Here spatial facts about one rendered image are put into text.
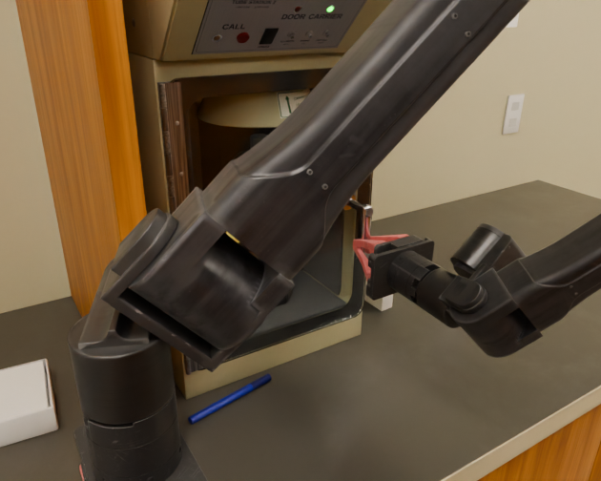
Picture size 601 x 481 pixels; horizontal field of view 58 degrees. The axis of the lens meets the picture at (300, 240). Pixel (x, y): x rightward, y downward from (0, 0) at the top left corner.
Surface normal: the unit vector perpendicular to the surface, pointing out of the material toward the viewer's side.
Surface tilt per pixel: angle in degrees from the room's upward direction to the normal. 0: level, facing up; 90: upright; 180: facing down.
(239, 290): 64
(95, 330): 1
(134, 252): 90
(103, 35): 90
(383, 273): 91
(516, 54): 90
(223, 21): 135
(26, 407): 0
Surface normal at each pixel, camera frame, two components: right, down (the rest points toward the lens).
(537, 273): -0.47, -0.73
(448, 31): 0.25, 0.33
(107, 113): 0.53, 0.36
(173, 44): 0.37, 0.89
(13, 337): 0.01, -0.91
